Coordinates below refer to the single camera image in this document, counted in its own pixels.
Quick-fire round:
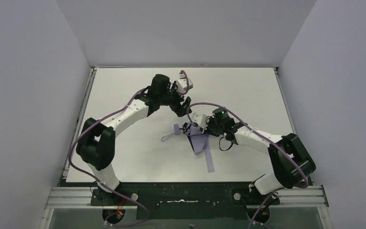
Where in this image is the purple folding umbrella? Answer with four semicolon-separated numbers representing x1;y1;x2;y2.
161;122;215;173

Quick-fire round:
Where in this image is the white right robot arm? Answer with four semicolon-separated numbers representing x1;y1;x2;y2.
194;108;316;195

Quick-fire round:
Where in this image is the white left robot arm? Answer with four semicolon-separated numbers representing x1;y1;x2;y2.
75;71;193;193

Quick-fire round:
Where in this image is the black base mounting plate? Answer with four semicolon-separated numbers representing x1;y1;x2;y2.
90;182;298;223

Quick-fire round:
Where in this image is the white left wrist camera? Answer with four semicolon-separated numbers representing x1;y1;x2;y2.
176;78;193;95

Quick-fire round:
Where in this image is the aluminium frame rail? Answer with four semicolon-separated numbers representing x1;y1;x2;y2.
39;182;332;229

